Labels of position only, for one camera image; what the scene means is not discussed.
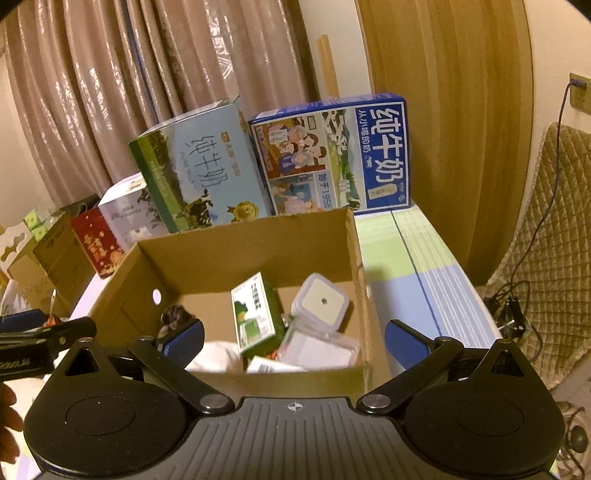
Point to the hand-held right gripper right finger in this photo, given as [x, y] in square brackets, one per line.
[406, 344]

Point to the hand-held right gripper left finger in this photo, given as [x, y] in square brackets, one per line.
[184, 341]

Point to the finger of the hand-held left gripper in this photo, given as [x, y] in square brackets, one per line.
[27, 334]

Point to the brown velvet scrunchie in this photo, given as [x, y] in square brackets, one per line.
[175, 318]

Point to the white waffle towel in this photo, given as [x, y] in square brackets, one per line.
[214, 357]

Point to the green medicine box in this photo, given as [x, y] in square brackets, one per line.
[256, 314]

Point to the clear plastic box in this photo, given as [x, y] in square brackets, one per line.
[318, 348]

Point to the small white green box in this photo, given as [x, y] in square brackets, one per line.
[272, 365]

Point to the white power adapter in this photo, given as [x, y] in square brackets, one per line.
[321, 300]

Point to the brown cardboard box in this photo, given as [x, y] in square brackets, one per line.
[258, 249]

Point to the person's left hand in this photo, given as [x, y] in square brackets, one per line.
[9, 415]

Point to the orange snack item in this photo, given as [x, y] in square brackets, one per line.
[51, 319]

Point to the white plastic bag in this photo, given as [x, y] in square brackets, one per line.
[14, 302]

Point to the checkered tablecloth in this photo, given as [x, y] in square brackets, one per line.
[415, 267]

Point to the printed brown cardboard carton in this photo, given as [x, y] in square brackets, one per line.
[64, 263]

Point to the red gift box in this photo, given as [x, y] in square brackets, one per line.
[97, 244]

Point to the green tissue packs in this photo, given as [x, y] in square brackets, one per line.
[37, 219]

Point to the white humidifier box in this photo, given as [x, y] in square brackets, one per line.
[129, 217]

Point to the chair with quilted cover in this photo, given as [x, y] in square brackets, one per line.
[554, 258]

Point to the green milk carton box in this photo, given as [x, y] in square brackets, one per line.
[198, 170]

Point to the blue milk carton box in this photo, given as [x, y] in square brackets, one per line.
[332, 152]

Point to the wooden door panel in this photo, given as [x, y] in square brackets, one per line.
[443, 115]

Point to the beige curtains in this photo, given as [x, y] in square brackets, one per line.
[161, 74]

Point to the wooden sticks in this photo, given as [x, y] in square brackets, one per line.
[328, 64]

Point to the wall socket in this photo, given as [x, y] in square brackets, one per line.
[581, 92]

